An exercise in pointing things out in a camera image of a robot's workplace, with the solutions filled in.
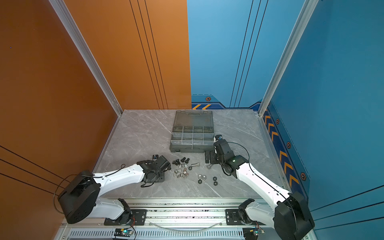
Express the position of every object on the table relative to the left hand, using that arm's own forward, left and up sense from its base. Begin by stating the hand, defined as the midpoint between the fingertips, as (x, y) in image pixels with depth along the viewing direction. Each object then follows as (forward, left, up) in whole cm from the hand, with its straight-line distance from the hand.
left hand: (161, 176), depth 87 cm
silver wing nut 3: (0, -11, 0) cm, 11 cm away
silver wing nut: (+6, -13, +2) cm, 14 cm away
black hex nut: (+5, -17, +1) cm, 18 cm away
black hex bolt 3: (+11, -12, +1) cm, 16 cm away
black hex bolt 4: (+9, -15, +2) cm, 17 cm away
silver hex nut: (0, -23, +1) cm, 23 cm away
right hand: (+9, -29, +12) cm, 33 cm away
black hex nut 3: (-1, -32, +1) cm, 32 cm away
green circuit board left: (-27, +14, -1) cm, 30 cm away
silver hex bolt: (+7, -20, +1) cm, 22 cm away
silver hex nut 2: (-1, -26, +1) cm, 26 cm away
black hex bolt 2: (+9, -9, +2) cm, 13 cm away
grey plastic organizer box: (+29, -18, +5) cm, 35 cm away
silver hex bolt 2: (+5, -28, +2) cm, 29 cm away
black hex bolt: (+8, -8, +1) cm, 11 cm away
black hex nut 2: (-3, -23, +1) cm, 23 cm away
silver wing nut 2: (+2, -14, +2) cm, 15 cm away
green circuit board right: (-27, -48, 0) cm, 55 cm away
